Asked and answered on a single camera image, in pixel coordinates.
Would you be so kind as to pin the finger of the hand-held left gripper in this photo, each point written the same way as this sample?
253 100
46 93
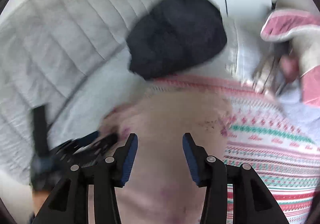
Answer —
105 141
86 139

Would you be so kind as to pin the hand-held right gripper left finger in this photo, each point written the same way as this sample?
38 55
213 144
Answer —
130 161

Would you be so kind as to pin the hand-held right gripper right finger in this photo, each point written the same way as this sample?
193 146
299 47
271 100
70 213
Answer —
191 161

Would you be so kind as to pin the pink floral padded coat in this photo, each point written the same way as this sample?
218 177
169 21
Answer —
162 119

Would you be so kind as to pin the person's left forearm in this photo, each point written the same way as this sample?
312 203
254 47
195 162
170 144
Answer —
38 201

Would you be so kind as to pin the patterned striped bed cover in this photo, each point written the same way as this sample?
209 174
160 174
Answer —
262 151

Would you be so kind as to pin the grey quilted headboard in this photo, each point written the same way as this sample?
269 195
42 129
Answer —
62 26

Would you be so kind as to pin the light blue blanket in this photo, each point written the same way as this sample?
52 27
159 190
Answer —
300 114

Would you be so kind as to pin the black puffy garment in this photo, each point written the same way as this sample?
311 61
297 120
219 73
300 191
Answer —
175 36

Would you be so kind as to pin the pink grey blanket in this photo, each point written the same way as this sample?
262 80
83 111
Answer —
282 23

